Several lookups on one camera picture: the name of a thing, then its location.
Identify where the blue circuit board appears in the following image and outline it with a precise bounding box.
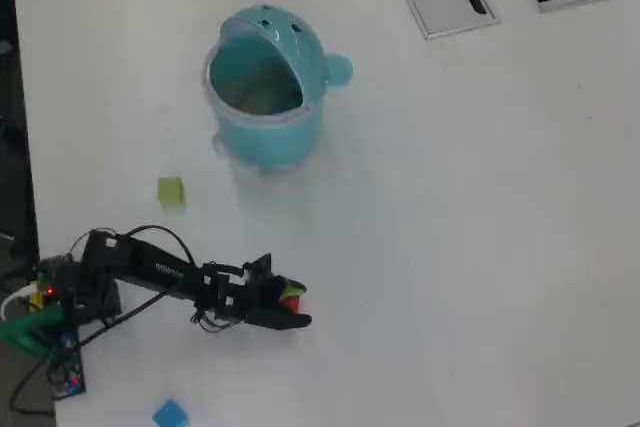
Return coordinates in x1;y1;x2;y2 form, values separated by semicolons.
47;329;86;401

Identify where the yellow connector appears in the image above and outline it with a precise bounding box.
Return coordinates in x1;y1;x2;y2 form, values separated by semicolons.
27;281;49;313

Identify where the green table clamp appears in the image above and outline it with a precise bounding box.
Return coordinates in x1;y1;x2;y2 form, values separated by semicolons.
0;304;66;358

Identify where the black power cable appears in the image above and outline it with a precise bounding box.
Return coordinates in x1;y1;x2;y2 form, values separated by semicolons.
9;354;56;418

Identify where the teal whale-shaped bin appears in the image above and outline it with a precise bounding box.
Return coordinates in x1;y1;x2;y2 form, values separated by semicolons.
201;3;355;176

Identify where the blue block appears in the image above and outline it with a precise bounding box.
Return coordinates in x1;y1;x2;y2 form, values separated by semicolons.
151;399;190;427

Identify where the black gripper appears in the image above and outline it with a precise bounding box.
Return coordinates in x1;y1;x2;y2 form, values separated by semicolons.
224;274;314;332

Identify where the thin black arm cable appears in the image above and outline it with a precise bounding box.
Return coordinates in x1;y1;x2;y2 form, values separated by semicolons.
69;224;236;346

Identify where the green block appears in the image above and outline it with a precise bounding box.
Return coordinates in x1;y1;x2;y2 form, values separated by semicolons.
157;176;186;208

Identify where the small green driver board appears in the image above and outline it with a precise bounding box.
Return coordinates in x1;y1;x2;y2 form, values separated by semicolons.
34;256;69;298

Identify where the red block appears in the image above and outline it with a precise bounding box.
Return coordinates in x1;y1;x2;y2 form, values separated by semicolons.
279;295;307;316

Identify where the white cable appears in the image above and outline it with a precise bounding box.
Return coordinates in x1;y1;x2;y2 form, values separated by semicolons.
0;284;41;323

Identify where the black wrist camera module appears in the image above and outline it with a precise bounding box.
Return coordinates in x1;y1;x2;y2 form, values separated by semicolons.
242;253;274;281

